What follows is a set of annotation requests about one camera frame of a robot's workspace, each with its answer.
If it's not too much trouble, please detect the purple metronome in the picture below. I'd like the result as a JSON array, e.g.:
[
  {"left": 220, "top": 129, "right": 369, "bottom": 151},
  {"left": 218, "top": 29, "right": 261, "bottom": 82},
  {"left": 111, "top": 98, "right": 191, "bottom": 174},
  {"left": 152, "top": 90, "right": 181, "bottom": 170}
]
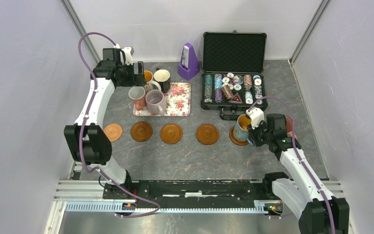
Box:
[{"left": 177, "top": 43, "right": 200, "bottom": 80}]

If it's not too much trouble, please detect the black poker chip case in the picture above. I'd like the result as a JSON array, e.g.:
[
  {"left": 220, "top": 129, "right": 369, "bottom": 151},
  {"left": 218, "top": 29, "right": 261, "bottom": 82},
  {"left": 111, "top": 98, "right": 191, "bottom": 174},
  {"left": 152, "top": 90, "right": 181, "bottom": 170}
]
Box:
[{"left": 201, "top": 32, "right": 268, "bottom": 120}]

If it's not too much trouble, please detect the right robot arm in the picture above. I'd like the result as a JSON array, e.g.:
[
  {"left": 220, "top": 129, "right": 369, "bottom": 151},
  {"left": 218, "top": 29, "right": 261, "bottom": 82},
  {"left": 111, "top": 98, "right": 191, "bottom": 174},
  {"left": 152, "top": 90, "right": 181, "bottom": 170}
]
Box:
[{"left": 245, "top": 108, "right": 350, "bottom": 234}]

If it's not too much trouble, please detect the woven rattan coaster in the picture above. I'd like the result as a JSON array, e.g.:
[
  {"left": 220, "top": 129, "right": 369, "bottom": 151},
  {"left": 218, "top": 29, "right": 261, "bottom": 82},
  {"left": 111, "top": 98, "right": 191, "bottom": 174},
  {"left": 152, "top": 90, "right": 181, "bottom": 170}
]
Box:
[{"left": 104, "top": 123, "right": 123, "bottom": 142}]

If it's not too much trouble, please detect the white mug orange inside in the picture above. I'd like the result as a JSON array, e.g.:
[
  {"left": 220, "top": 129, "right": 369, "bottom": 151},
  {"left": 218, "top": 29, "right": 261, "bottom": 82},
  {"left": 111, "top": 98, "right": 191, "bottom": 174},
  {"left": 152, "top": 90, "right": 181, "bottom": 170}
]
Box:
[{"left": 144, "top": 71, "right": 162, "bottom": 93}]

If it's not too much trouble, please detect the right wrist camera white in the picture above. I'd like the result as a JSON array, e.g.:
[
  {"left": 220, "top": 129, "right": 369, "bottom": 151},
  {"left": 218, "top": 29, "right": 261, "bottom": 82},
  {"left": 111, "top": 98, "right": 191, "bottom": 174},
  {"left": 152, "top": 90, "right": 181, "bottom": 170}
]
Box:
[{"left": 245, "top": 107, "right": 265, "bottom": 129}]

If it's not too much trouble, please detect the wooden coaster three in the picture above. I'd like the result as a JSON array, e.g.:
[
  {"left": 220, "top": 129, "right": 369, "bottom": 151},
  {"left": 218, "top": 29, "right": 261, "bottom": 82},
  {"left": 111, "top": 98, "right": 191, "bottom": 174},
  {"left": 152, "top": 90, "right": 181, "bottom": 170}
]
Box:
[{"left": 160, "top": 123, "right": 183, "bottom": 144}]

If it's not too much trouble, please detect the teal poker chip stack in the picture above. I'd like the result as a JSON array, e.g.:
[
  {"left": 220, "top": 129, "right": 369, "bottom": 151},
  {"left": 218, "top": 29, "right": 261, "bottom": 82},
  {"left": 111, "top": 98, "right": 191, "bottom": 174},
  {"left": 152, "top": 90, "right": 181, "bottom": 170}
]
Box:
[{"left": 204, "top": 74, "right": 213, "bottom": 103}]

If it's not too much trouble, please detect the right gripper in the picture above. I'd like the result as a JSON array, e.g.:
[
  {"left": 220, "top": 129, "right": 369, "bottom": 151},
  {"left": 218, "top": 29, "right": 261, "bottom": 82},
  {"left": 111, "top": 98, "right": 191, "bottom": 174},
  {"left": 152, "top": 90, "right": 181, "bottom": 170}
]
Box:
[{"left": 246, "top": 118, "right": 272, "bottom": 147}]

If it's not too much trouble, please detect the black mug white inside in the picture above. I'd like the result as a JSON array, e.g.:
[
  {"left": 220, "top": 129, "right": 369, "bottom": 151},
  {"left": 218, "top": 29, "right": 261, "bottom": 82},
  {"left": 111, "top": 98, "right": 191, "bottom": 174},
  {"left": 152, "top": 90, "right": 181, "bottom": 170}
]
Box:
[{"left": 153, "top": 68, "right": 170, "bottom": 93}]

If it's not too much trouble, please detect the wooden coaster two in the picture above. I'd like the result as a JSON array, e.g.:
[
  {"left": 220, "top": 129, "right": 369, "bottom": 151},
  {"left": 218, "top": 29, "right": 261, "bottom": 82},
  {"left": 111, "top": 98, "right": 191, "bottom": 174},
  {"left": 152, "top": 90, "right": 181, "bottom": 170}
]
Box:
[{"left": 229, "top": 127, "right": 249, "bottom": 146}]

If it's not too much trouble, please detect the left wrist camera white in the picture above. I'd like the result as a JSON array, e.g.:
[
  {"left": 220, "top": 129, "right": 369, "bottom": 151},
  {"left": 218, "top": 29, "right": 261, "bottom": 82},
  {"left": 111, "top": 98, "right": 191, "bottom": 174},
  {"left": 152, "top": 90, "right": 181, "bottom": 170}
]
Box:
[{"left": 121, "top": 46, "right": 134, "bottom": 66}]

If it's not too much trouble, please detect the blue mug orange inside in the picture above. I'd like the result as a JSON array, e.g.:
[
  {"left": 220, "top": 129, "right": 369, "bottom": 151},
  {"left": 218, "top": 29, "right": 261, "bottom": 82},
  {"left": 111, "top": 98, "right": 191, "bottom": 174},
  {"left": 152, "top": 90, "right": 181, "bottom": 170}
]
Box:
[{"left": 233, "top": 114, "right": 251, "bottom": 142}]

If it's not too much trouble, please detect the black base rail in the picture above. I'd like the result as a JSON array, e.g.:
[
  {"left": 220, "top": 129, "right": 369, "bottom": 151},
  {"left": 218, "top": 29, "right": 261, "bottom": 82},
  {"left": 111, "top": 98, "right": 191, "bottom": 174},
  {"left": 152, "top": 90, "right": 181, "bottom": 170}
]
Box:
[{"left": 103, "top": 180, "right": 283, "bottom": 210}]

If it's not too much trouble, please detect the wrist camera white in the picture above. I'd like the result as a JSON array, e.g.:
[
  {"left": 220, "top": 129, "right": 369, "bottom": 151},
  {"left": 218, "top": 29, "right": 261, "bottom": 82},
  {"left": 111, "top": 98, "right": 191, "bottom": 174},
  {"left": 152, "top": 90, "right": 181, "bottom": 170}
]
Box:
[
  {"left": 245, "top": 107, "right": 265, "bottom": 129},
  {"left": 121, "top": 46, "right": 134, "bottom": 66}
]

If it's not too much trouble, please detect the floral tray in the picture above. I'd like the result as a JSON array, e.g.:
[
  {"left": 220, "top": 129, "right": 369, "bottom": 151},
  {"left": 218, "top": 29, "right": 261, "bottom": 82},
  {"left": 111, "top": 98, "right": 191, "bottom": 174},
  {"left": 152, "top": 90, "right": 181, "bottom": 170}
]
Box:
[{"left": 133, "top": 82, "right": 191, "bottom": 117}]

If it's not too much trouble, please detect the all in triangle marker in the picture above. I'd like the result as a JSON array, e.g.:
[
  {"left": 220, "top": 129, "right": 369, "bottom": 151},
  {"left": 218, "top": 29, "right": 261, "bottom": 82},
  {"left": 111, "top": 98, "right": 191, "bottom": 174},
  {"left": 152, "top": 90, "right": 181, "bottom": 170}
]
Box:
[{"left": 229, "top": 93, "right": 243, "bottom": 104}]

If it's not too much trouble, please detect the wooden coaster one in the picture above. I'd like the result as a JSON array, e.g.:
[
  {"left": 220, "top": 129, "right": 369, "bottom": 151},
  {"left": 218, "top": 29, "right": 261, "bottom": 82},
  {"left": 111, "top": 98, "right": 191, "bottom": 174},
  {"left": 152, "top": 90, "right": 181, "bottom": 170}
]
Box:
[{"left": 131, "top": 121, "right": 153, "bottom": 142}]

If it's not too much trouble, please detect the wooden coaster four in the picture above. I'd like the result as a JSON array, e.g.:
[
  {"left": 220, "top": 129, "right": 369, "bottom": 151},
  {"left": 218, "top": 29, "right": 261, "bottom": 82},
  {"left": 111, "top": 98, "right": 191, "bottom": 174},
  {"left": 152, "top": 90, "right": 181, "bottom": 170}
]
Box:
[{"left": 196, "top": 124, "right": 219, "bottom": 145}]

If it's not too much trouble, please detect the salmon mug white inside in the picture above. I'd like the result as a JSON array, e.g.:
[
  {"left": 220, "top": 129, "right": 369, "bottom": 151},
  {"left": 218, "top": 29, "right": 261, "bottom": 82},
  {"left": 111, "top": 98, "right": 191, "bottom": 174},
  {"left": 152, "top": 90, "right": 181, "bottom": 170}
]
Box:
[{"left": 128, "top": 86, "right": 147, "bottom": 111}]

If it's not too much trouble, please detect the lilac mug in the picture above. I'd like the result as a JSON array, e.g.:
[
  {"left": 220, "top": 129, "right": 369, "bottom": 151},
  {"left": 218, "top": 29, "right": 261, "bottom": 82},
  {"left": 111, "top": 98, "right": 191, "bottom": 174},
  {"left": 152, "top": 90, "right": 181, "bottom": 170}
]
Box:
[{"left": 146, "top": 90, "right": 167, "bottom": 117}]

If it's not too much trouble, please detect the orange poker chip stack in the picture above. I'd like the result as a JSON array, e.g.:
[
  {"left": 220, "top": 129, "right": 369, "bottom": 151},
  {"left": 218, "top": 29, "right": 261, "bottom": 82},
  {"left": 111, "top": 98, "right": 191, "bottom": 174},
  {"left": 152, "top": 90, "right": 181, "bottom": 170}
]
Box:
[{"left": 222, "top": 84, "right": 233, "bottom": 100}]

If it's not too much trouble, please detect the pink mug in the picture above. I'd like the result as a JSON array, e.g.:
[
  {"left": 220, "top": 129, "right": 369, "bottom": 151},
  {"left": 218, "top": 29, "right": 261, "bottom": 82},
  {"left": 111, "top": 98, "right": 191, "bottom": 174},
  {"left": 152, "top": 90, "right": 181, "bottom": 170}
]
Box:
[{"left": 285, "top": 116, "right": 293, "bottom": 137}]

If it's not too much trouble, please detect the purple poker chip stack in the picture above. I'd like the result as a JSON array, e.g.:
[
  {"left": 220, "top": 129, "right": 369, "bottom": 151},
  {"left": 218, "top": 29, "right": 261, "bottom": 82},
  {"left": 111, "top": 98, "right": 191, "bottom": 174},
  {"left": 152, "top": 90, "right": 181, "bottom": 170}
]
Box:
[{"left": 214, "top": 88, "right": 223, "bottom": 103}]

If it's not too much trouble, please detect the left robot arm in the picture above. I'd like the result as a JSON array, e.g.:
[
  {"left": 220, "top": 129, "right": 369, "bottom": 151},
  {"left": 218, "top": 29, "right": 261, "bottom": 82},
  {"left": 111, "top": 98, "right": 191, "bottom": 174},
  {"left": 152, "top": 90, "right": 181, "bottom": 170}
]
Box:
[{"left": 64, "top": 45, "right": 145, "bottom": 199}]

